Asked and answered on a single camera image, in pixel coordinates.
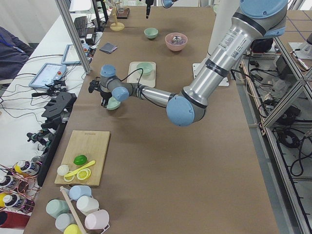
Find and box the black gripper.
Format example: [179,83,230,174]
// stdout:
[145,0,154,19]
[100,91,111,107]

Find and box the green bowl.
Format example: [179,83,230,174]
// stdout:
[106,97,121,110]
[144,28,158,39]
[136,62,153,76]

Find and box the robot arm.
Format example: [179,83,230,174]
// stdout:
[145,0,176,19]
[99,0,288,126]

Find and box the dark wooden tray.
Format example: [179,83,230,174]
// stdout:
[117,8,130,19]

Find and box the wooden stand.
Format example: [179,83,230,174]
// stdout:
[110,1,125,31]

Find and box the bamboo cutting board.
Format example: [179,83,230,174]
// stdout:
[55,130,110,186]

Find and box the metal scoop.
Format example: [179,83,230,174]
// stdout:
[171,36,183,44]

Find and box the black tool holder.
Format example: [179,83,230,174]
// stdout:
[27,92,77,186]

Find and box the pink bowl with ice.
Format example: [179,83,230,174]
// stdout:
[165,33,188,52]

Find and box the beige serving tray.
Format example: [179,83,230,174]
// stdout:
[126,61,156,88]

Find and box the grey folded cloth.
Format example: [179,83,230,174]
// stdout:
[99,42,118,54]

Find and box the green bowl on tray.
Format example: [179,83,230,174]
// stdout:
[136,62,153,76]

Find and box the far teach pendant tablet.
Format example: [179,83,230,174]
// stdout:
[61,44,81,65]

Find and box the teach pendant tablet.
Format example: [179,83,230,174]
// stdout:
[28,63,67,89]
[61,44,81,65]

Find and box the yellow plastic knife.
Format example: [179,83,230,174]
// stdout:
[65,160,96,177]

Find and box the green lime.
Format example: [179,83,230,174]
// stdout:
[73,155,87,165]

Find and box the near teach pendant tablet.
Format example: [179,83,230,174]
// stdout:
[28,63,67,89]

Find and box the black keyboard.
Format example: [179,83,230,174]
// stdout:
[74,16,87,38]

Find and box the lemon slice pair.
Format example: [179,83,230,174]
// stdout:
[77,168,91,180]

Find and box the single lemon slice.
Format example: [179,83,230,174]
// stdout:
[63,175,75,182]

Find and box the blue cup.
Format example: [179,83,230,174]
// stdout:
[69,185,92,201]

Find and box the yellow bottle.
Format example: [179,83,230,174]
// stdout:
[14,160,40,176]

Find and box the white cup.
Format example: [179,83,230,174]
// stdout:
[76,196,99,215]

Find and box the seated person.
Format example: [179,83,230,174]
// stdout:
[0,27,34,80]

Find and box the green cup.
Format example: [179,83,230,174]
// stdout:
[46,199,69,218]

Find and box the pink cup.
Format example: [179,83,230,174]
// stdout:
[84,210,110,230]

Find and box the grey cup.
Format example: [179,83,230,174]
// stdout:
[55,214,75,232]

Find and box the yellow cup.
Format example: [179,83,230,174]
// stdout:
[63,224,82,234]

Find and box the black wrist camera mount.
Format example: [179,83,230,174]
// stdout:
[88,77,101,93]

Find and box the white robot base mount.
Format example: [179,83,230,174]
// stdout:
[192,0,242,87]

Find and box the aluminium frame post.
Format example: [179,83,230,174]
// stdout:
[55,0,91,75]

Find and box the copper wire bottle rack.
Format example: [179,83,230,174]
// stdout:
[0,164,41,215]

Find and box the wooden rack handle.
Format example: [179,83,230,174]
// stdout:
[59,186,87,234]

